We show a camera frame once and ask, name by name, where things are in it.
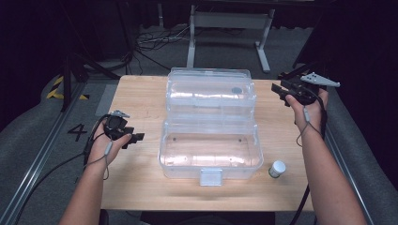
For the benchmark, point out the person's left hand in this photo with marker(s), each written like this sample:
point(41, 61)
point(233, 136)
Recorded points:
point(101, 150)

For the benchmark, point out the clear plastic storage box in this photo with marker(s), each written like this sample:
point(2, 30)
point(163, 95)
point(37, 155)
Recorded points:
point(211, 134)

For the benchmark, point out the black tripod stand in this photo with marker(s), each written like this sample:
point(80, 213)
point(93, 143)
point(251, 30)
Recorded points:
point(67, 81)
point(297, 70)

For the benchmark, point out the person's right hand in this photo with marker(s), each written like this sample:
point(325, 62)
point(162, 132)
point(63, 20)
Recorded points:
point(309, 115)

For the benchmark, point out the yellow black floor tape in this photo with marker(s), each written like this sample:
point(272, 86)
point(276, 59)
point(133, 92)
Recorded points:
point(55, 92)

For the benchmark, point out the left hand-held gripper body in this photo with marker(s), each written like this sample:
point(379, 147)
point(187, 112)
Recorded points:
point(115, 126)

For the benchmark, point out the small white bottle green label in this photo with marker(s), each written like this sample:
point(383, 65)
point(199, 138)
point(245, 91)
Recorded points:
point(277, 168)

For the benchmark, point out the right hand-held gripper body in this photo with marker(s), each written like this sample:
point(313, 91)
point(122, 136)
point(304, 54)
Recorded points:
point(308, 90)

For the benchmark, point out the grey metal stand frame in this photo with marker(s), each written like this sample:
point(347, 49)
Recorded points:
point(230, 20)

